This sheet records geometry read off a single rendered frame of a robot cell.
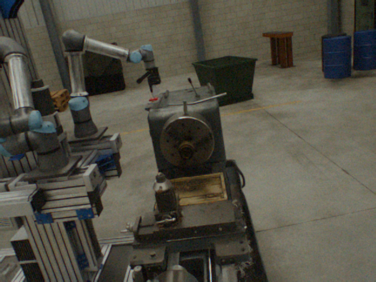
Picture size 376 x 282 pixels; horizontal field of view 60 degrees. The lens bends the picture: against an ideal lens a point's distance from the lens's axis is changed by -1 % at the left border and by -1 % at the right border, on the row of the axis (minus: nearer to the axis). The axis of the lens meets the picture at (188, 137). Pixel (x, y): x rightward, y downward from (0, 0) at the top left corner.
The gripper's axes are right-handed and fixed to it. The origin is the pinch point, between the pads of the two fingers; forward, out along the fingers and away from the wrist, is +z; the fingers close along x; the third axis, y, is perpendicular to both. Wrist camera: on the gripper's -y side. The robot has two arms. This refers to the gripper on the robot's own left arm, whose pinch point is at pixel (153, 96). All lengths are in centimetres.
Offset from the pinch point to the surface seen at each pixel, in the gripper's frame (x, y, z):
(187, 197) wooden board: -77, 20, 39
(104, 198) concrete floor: 100, -96, 128
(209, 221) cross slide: -114, 31, 31
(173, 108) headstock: -31.3, 15.9, 3.2
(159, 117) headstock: -34.1, 7.1, 6.4
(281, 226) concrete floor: 9, 84, 128
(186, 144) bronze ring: -62, 23, 16
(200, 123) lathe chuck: -50, 32, 9
